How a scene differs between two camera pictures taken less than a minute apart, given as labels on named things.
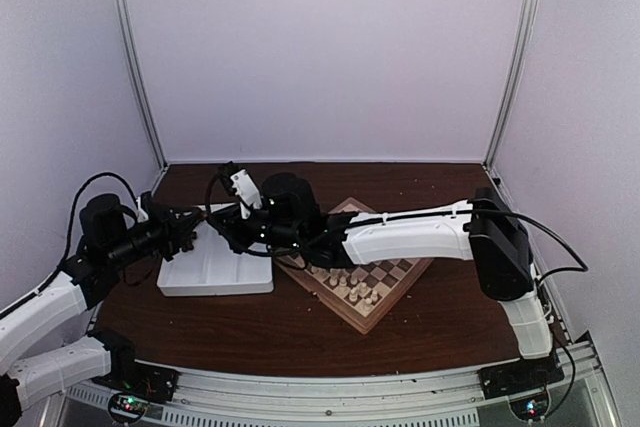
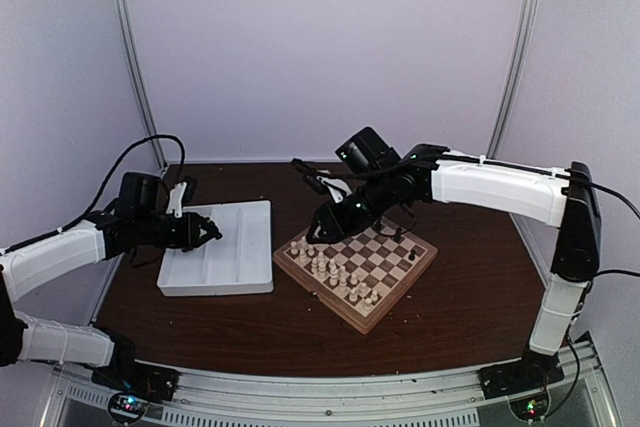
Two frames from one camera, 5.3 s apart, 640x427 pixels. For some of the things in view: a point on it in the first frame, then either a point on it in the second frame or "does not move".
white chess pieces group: [340, 275] does not move
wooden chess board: [362, 292] does not move
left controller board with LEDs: [127, 406] does not move
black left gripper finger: [189, 216] to [208, 230]
